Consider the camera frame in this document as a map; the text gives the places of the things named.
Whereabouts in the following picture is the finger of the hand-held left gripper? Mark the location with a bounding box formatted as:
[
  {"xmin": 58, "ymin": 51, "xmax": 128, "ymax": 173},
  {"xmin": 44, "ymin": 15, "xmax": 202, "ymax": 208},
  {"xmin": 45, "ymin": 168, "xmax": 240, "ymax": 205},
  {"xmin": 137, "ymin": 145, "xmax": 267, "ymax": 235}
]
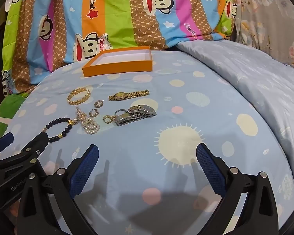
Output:
[
  {"xmin": 0, "ymin": 132, "xmax": 14, "ymax": 162},
  {"xmin": 0, "ymin": 132, "xmax": 49, "ymax": 177}
]

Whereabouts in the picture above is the white pearl bracelet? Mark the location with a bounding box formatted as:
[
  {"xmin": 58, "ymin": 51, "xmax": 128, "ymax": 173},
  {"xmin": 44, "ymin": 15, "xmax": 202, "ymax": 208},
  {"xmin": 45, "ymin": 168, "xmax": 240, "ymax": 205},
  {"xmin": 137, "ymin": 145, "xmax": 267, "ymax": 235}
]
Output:
[{"xmin": 76, "ymin": 106, "xmax": 100, "ymax": 135}]

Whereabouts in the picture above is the green pillow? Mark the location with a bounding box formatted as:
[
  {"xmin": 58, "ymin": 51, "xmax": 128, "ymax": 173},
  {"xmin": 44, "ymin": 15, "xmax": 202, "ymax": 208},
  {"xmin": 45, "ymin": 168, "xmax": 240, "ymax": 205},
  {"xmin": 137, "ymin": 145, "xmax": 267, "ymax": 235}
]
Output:
[{"xmin": 0, "ymin": 94, "xmax": 28, "ymax": 137}]

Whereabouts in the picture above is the light blue spotted bedsheet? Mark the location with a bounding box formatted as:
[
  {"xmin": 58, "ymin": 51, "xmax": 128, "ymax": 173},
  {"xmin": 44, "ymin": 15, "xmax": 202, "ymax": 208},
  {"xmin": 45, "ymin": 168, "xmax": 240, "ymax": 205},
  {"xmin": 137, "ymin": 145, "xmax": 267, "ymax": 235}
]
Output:
[{"xmin": 0, "ymin": 49, "xmax": 294, "ymax": 235}]

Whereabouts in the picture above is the gold braided bangle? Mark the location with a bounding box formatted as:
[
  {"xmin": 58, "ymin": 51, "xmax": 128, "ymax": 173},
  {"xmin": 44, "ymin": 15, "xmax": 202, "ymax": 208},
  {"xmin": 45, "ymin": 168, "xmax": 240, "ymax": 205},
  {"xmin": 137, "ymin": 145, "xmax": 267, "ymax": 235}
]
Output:
[{"xmin": 68, "ymin": 88, "xmax": 92, "ymax": 106}]

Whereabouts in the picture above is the silver wrist watch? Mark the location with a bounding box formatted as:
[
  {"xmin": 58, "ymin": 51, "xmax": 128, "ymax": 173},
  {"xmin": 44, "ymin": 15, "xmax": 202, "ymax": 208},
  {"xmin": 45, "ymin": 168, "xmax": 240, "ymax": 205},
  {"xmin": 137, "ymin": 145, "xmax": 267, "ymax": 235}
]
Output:
[{"xmin": 114, "ymin": 104, "xmax": 157, "ymax": 127}]

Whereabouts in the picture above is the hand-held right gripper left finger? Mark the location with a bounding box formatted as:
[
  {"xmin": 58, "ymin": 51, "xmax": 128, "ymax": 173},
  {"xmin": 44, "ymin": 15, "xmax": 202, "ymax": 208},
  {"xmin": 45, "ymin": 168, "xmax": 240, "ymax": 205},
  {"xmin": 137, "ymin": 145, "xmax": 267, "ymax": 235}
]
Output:
[{"xmin": 17, "ymin": 144, "xmax": 100, "ymax": 235}]

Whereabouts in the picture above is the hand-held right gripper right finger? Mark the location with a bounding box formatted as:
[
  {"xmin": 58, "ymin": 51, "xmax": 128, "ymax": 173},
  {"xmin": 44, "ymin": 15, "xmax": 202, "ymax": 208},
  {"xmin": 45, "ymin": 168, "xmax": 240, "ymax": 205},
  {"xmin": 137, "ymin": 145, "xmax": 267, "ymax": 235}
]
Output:
[{"xmin": 195, "ymin": 142, "xmax": 280, "ymax": 235}]

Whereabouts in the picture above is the colourful striped printed blanket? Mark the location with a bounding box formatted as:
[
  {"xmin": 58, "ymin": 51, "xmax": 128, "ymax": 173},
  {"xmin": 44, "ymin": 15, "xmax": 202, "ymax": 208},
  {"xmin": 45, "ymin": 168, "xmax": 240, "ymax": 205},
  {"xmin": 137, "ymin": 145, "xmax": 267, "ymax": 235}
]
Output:
[{"xmin": 2, "ymin": 0, "xmax": 239, "ymax": 94}]

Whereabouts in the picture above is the black bead bracelet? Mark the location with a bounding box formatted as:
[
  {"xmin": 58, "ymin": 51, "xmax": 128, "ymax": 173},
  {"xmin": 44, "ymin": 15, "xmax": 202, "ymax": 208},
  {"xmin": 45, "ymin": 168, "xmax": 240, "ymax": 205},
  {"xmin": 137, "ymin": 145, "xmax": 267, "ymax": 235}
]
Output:
[{"xmin": 45, "ymin": 118, "xmax": 74, "ymax": 144}]

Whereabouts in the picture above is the pale blue quilt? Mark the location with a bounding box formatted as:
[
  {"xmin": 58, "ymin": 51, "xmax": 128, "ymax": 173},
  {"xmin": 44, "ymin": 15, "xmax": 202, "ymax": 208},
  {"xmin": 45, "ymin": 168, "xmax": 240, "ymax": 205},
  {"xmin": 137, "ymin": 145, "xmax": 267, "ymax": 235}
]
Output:
[{"xmin": 176, "ymin": 39, "xmax": 294, "ymax": 226}]

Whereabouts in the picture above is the gold wrist watch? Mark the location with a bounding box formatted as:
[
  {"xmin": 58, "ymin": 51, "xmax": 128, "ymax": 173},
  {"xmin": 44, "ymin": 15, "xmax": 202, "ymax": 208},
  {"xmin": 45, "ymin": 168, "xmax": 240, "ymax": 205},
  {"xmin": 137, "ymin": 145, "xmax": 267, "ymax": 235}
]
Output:
[{"xmin": 108, "ymin": 90, "xmax": 150, "ymax": 101}]

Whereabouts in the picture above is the orange jewelry box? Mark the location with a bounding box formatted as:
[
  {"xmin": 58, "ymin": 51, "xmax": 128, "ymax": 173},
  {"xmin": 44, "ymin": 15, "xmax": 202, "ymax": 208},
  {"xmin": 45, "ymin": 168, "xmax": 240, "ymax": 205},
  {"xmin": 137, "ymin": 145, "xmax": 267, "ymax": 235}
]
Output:
[{"xmin": 82, "ymin": 46, "xmax": 153, "ymax": 78}]

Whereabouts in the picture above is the grey floral pillow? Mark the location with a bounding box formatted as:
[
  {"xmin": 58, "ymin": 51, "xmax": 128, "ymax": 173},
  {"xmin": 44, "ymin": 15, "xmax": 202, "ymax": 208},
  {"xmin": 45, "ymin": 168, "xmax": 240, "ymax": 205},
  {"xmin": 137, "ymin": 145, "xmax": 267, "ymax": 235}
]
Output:
[{"xmin": 235, "ymin": 0, "xmax": 294, "ymax": 77}]

